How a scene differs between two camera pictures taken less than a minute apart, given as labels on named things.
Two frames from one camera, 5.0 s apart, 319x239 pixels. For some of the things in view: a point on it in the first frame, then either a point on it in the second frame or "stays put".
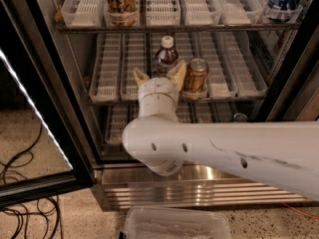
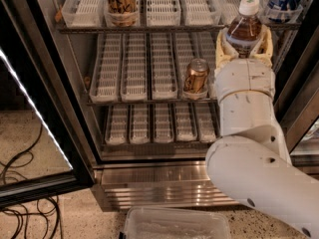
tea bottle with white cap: [166, 57] → [244, 31]
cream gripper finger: [177, 74] → [262, 49]
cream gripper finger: [140, 77] → [225, 52]
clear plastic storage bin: [142, 222] stays put
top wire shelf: [179, 30] stays put
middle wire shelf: [180, 104] stays put
